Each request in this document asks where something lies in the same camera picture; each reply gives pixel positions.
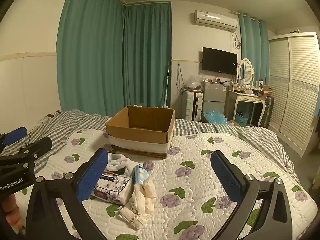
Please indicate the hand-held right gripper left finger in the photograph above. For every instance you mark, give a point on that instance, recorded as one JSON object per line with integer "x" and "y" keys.
{"x": 93, "y": 177}

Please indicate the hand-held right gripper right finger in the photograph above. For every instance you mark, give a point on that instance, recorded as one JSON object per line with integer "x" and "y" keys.
{"x": 226, "y": 177}

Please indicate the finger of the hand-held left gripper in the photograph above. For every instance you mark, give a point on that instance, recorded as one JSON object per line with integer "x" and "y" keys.
{"x": 15, "y": 135}
{"x": 37, "y": 146}

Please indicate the floral tissue packet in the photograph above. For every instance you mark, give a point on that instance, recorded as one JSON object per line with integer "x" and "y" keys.
{"x": 115, "y": 187}

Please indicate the white grey socks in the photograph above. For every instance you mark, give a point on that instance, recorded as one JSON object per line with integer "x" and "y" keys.
{"x": 117, "y": 163}

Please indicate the blue tissue pack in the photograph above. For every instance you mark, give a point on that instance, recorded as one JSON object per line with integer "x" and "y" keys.
{"x": 140, "y": 175}

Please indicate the cream cloth bundle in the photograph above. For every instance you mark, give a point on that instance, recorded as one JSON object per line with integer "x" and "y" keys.
{"x": 142, "y": 197}

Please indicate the brown cardboard box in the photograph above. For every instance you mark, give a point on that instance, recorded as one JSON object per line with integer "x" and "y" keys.
{"x": 140, "y": 130}

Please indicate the person's left hand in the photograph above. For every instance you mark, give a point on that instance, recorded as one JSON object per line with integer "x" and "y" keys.
{"x": 10, "y": 210}

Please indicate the grey checked bedsheet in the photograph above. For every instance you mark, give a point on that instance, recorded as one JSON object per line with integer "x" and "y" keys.
{"x": 62, "y": 122}

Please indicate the white floral quilt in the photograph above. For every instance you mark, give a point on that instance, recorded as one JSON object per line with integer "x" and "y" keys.
{"x": 195, "y": 192}

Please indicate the small floor cardboard box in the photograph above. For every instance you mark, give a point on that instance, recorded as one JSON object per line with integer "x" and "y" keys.
{"x": 233, "y": 123}

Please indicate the blue basket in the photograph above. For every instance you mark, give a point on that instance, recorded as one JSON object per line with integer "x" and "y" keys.
{"x": 242, "y": 118}

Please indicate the pile of blue plastic bags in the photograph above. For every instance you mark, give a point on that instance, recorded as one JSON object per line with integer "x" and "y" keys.
{"x": 215, "y": 117}

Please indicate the dark suitcase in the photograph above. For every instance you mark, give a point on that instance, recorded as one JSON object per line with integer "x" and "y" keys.
{"x": 267, "y": 112}

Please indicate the silver small fridge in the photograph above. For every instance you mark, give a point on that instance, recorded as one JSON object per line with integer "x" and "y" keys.
{"x": 213, "y": 97}

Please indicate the white dressing table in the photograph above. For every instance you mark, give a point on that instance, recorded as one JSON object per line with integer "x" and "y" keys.
{"x": 246, "y": 98}

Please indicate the white suitcase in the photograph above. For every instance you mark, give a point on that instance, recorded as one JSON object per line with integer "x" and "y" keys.
{"x": 188, "y": 105}

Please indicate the clutter of cosmetics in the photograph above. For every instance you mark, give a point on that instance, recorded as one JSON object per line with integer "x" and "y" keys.
{"x": 260, "y": 88}

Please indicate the clear plastic bag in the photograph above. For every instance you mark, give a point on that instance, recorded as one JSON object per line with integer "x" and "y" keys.
{"x": 195, "y": 81}

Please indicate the wide teal curtain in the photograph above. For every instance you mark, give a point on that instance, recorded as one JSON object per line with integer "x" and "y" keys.
{"x": 87, "y": 55}

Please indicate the white mop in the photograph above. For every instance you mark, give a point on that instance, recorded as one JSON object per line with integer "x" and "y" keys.
{"x": 167, "y": 90}

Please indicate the oval white mirror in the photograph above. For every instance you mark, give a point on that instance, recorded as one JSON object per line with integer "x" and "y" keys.
{"x": 246, "y": 70}

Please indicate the white louvred wardrobe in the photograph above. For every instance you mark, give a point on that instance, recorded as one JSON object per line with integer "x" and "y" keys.
{"x": 297, "y": 87}

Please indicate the teal corner curtain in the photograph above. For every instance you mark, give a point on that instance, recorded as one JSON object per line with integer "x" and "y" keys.
{"x": 147, "y": 55}

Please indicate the narrow teal curtain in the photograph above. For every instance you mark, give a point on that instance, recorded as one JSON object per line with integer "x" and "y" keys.
{"x": 252, "y": 45}

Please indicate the white air conditioner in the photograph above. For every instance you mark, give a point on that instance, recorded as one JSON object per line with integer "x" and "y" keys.
{"x": 215, "y": 20}

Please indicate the black wall television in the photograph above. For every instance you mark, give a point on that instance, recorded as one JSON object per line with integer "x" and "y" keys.
{"x": 218, "y": 60}

